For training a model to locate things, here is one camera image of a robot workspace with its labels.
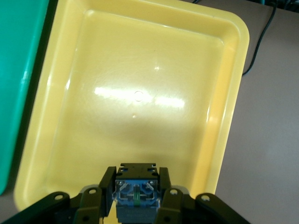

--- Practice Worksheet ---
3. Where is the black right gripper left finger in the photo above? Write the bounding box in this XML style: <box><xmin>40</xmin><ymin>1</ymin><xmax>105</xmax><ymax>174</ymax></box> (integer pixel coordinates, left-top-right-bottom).
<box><xmin>0</xmin><ymin>166</ymin><xmax>117</xmax><ymax>224</ymax></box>

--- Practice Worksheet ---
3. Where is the thin black cable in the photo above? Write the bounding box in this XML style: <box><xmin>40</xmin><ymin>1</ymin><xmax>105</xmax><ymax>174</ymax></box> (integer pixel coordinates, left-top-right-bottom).
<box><xmin>242</xmin><ymin>0</ymin><xmax>278</xmax><ymax>75</ymax></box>

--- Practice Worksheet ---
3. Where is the yellow plastic tray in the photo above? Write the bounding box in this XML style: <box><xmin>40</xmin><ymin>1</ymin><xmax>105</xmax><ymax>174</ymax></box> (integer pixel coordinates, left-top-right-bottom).
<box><xmin>13</xmin><ymin>0</ymin><xmax>250</xmax><ymax>224</ymax></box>

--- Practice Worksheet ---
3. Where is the green plastic tray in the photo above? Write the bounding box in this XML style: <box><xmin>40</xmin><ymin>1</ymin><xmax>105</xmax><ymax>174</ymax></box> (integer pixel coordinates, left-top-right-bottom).
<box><xmin>0</xmin><ymin>0</ymin><xmax>50</xmax><ymax>196</ymax></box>

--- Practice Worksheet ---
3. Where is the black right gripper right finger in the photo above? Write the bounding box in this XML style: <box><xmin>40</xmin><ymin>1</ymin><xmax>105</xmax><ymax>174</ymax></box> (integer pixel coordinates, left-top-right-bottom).
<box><xmin>154</xmin><ymin>167</ymin><xmax>252</xmax><ymax>224</ymax></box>

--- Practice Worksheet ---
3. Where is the yellow push button switch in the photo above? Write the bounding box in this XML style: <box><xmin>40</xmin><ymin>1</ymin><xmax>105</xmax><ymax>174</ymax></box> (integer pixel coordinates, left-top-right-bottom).
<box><xmin>112</xmin><ymin>162</ymin><xmax>164</xmax><ymax>224</ymax></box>

